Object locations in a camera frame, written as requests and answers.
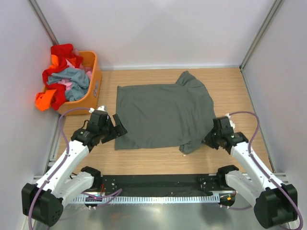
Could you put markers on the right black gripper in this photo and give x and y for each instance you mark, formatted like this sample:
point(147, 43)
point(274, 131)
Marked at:
point(207, 140)

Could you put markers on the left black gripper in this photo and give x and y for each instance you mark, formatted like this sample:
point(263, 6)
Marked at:
point(121, 131)

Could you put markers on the dark grey t shirt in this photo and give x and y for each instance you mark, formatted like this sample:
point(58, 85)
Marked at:
point(165, 115)

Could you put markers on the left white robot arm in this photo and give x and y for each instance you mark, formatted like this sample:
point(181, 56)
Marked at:
point(45, 200)

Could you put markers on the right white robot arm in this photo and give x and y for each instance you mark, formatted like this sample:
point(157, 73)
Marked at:
point(274, 203)

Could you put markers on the blue grey t shirt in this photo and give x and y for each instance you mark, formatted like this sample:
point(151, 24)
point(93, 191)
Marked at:
point(80, 83)

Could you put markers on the pink t shirt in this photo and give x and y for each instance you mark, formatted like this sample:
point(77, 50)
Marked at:
point(71, 64)

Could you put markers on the orange plastic basket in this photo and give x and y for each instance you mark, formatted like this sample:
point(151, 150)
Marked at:
point(90, 100)

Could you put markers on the orange t shirt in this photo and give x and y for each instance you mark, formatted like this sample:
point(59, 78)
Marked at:
point(43, 100)

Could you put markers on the red t shirt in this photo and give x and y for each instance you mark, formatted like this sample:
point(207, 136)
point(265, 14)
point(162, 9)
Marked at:
point(59, 56)

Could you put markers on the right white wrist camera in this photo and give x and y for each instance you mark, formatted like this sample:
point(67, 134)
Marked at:
point(232, 124)

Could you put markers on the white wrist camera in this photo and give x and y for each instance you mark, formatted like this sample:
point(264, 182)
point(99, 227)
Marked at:
point(232, 124)
point(101, 108)

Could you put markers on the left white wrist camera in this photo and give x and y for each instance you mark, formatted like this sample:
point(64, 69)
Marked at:
point(101, 108)

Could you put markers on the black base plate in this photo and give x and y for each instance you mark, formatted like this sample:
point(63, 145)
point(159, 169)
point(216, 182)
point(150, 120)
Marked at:
point(168, 185)

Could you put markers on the slotted cable duct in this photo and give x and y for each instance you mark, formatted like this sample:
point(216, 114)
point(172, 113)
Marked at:
point(83, 199)

